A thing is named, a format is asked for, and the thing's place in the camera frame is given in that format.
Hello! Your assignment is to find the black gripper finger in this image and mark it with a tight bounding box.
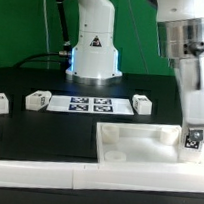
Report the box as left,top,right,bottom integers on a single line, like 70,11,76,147
189,129,204,142

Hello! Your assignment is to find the black cable bundle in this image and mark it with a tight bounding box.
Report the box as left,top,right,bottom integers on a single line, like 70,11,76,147
12,0,79,73

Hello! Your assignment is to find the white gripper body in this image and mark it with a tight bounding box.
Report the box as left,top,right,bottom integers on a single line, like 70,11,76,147
174,57,204,127

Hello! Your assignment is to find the white square tabletop tray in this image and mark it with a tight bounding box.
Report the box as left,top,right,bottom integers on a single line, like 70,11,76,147
93,118,204,173

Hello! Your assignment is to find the white thin hanging cable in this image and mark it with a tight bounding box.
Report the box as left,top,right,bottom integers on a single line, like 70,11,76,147
36,0,57,70

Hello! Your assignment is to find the white U-shaped obstacle fence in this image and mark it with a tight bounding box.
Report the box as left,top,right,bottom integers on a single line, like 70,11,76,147
0,111,204,204

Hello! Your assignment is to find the white sheet with AprilTags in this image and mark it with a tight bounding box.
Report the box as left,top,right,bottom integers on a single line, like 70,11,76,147
47,95,133,116

